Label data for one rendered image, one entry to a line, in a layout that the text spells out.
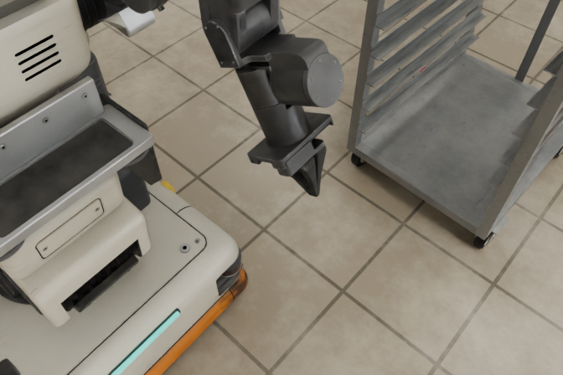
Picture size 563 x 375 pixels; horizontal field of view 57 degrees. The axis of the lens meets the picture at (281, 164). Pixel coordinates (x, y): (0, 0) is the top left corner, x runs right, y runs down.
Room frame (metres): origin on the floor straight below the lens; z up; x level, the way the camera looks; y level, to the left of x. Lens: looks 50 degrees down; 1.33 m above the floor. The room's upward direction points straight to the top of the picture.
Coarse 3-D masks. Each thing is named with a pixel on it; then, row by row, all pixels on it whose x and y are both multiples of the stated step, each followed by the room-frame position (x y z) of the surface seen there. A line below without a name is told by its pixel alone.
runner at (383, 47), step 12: (444, 0) 1.30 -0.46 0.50; (456, 0) 1.30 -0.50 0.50; (420, 12) 1.21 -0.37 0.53; (432, 12) 1.25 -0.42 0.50; (408, 24) 1.17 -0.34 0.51; (420, 24) 1.19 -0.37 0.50; (396, 36) 1.14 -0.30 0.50; (408, 36) 1.14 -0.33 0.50; (372, 48) 1.06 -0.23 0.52; (384, 48) 1.09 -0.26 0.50
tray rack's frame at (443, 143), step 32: (544, 32) 1.36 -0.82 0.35; (448, 64) 1.45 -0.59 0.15; (480, 64) 1.45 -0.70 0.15; (416, 96) 1.29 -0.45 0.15; (448, 96) 1.29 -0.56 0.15; (480, 96) 1.29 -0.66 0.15; (512, 96) 1.29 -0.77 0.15; (384, 128) 1.14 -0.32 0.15; (416, 128) 1.14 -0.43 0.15; (448, 128) 1.14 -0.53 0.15; (480, 128) 1.14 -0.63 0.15; (512, 128) 1.14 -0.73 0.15; (384, 160) 1.01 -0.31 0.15; (416, 160) 1.01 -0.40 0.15; (448, 160) 1.01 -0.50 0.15; (480, 160) 1.01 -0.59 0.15; (544, 160) 1.01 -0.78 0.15; (416, 192) 0.90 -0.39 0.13; (448, 192) 0.89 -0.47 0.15; (480, 192) 0.89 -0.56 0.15
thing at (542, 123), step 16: (560, 80) 0.76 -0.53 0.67; (560, 96) 0.75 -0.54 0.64; (544, 112) 0.76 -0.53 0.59; (544, 128) 0.75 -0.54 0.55; (528, 144) 0.76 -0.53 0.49; (528, 160) 0.75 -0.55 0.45; (512, 176) 0.76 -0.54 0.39; (512, 192) 0.75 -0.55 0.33; (496, 208) 0.75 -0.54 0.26; (480, 224) 0.77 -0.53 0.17
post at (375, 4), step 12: (372, 0) 1.07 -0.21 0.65; (384, 0) 1.08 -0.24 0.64; (372, 12) 1.07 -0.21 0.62; (372, 24) 1.06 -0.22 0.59; (372, 36) 1.06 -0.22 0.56; (360, 60) 1.08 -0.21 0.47; (372, 60) 1.07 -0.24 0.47; (360, 72) 1.07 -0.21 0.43; (360, 84) 1.07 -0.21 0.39; (360, 96) 1.06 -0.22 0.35; (360, 108) 1.06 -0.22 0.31; (360, 120) 1.06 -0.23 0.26; (360, 132) 1.07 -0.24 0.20; (348, 144) 1.08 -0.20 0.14
